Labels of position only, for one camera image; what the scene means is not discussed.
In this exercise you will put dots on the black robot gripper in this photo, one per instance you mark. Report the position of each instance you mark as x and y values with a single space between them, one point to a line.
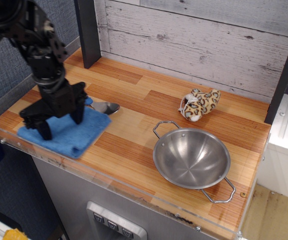
68 99

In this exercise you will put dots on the blue towel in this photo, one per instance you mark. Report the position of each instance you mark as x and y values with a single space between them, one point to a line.
68 138

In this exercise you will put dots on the blue handled metal spoon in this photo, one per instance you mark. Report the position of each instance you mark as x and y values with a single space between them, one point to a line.
107 108

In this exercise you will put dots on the stainless steel bowl with handles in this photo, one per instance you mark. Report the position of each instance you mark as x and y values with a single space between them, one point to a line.
192 158

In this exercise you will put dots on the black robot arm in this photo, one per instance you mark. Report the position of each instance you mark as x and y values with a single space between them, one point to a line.
29 30

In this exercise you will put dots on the silver dispenser button panel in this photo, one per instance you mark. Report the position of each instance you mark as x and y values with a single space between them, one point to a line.
107 225

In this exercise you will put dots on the clear acrylic table guard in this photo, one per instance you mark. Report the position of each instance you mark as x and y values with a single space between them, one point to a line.
121 159

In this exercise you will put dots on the yellow object at bottom left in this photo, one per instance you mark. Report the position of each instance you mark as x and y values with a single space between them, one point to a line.
14 234

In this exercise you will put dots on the leopard print plush toy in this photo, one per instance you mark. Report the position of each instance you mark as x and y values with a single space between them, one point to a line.
196 104

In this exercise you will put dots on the white grooved side cabinet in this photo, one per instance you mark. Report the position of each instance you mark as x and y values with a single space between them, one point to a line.
273 170

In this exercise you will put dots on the dark left vertical post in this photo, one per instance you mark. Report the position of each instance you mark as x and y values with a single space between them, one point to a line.
88 31

